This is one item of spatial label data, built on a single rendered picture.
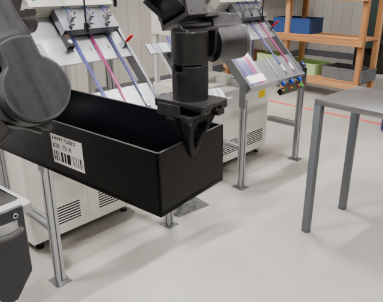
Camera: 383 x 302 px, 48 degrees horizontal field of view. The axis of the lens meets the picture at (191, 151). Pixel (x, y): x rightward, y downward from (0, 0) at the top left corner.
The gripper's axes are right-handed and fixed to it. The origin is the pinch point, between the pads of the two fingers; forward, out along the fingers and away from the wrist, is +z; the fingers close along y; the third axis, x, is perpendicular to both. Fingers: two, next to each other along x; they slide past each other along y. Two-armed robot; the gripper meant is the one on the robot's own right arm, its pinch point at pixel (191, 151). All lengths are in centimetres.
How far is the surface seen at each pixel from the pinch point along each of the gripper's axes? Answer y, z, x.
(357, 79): 129, 90, -476
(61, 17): 151, -9, -83
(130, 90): 124, 27, -102
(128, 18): 390, 21, -352
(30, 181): 147, 68, -50
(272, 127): 159, 115, -325
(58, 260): 117, 97, -42
